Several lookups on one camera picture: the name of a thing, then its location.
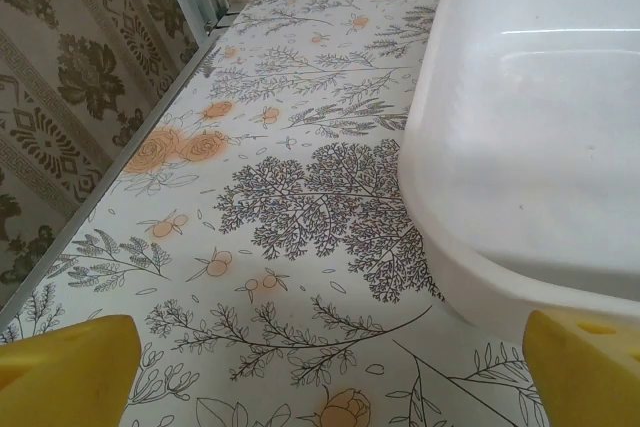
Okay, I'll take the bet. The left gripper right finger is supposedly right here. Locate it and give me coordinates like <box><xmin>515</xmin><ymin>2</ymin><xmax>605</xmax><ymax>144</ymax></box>
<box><xmin>522</xmin><ymin>309</ymin><xmax>640</xmax><ymax>427</ymax></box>

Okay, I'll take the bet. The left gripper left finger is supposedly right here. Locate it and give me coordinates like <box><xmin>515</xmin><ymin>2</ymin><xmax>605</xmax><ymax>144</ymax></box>
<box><xmin>0</xmin><ymin>314</ymin><xmax>143</xmax><ymax>427</ymax></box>

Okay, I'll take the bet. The white plastic container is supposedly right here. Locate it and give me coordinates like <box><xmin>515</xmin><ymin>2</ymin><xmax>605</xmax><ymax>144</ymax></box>
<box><xmin>398</xmin><ymin>0</ymin><xmax>640</xmax><ymax>344</ymax></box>

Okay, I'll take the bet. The aluminium side rail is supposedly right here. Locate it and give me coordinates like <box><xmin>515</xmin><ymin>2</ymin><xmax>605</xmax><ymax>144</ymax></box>
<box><xmin>0</xmin><ymin>21</ymin><xmax>231</xmax><ymax>343</ymax></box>

